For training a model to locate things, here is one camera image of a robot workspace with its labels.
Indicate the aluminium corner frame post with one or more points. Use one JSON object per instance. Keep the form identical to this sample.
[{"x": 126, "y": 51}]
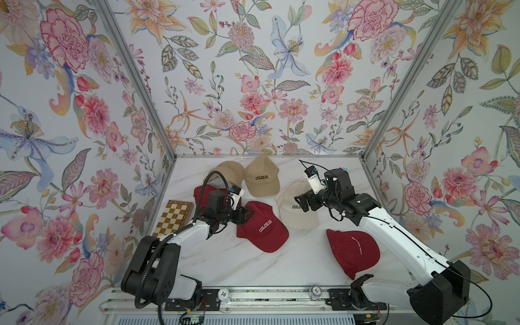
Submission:
[
  {"x": 420, "y": 61},
  {"x": 109, "y": 21}
]

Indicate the green circuit board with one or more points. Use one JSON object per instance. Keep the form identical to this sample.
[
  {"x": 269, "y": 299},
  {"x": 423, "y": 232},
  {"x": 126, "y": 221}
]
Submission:
[{"x": 193, "y": 320}]

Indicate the cream Colorado baseball cap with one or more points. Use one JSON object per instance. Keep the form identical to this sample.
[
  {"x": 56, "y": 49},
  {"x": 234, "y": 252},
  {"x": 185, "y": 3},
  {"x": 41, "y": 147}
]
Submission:
[{"x": 291, "y": 214}]

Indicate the maroon Colorado cap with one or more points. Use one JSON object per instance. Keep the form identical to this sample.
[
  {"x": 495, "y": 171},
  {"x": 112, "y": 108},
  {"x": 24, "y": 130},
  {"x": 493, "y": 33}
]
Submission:
[{"x": 263, "y": 229}]

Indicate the aluminium corner frame post right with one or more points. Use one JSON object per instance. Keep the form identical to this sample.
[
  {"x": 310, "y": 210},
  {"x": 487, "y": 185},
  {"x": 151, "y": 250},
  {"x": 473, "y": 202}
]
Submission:
[{"x": 420, "y": 61}]

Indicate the aluminium corner frame post left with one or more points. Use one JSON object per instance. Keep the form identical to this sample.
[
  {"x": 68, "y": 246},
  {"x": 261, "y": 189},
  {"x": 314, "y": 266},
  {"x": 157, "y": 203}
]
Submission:
[{"x": 109, "y": 21}]

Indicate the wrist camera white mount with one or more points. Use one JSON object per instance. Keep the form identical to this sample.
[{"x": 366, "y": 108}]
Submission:
[
  {"x": 314, "y": 179},
  {"x": 235, "y": 193}
]

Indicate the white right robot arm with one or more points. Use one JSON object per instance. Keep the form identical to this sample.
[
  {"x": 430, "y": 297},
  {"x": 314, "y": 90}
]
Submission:
[{"x": 439, "y": 288}]

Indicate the wooden chessboard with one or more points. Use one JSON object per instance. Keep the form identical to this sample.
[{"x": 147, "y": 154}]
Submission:
[{"x": 175, "y": 215}]

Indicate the tan Colorado baseball cap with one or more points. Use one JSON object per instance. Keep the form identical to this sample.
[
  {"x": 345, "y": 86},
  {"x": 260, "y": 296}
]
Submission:
[{"x": 261, "y": 177}]

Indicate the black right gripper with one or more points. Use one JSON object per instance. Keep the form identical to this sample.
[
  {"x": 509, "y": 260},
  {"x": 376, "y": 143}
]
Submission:
[{"x": 308, "y": 200}]

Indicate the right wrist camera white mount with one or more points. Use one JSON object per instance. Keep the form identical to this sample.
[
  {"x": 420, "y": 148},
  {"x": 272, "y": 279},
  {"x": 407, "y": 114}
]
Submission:
[{"x": 314, "y": 179}]

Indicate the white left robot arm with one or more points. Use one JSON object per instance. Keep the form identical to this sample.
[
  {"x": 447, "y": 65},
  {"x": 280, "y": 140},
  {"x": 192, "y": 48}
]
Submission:
[{"x": 152, "y": 276}]

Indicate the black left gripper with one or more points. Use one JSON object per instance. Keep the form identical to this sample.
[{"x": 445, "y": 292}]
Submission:
[{"x": 240, "y": 213}]

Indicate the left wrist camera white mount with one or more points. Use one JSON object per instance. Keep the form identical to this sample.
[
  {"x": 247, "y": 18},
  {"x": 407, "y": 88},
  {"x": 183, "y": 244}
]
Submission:
[{"x": 235, "y": 193}]

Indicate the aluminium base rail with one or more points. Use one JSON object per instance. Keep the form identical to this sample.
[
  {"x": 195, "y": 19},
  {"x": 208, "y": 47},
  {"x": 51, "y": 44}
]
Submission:
[{"x": 253, "y": 300}]

